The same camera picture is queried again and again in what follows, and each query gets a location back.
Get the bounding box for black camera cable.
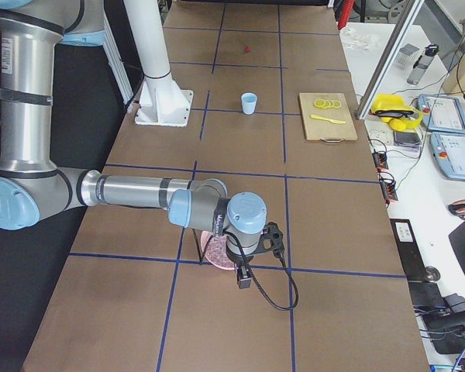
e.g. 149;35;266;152
224;232;299;311

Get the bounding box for blue teach pendant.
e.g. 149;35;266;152
417;94;465;134
429;132;465;181

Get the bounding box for light blue plastic cup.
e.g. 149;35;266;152
240;92;257;115

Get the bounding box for grey water bottle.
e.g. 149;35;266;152
407;43;439;85

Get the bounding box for clear plastic bag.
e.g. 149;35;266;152
339;27;381;52

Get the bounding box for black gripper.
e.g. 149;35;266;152
226;251;254;289

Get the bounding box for wooden cutting board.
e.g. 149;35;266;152
298;93;358;143

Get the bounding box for upper blue teach pendant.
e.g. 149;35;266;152
417;94;465;134

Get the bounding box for lemon slice nearest handle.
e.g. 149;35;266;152
313;99;326;109

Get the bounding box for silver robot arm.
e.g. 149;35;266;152
0;1;267;288

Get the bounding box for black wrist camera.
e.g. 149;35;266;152
259;222;284;260

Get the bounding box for pink bowl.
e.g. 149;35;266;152
200;231;235;270

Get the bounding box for black power strip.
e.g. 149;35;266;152
372;150;398;205

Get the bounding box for yellow bag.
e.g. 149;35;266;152
370;93;423;132

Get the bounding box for lower blue teach pendant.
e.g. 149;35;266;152
429;132;465;181

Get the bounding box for pile of clear ice cubes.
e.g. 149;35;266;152
205;236;229;269

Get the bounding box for aluminium frame post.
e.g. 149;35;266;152
355;0;425;120

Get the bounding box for yellow plastic knife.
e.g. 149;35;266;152
310;114;346;125

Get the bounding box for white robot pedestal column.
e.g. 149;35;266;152
124;0;194;127

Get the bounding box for black computer mouse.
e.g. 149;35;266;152
447;204;465;217

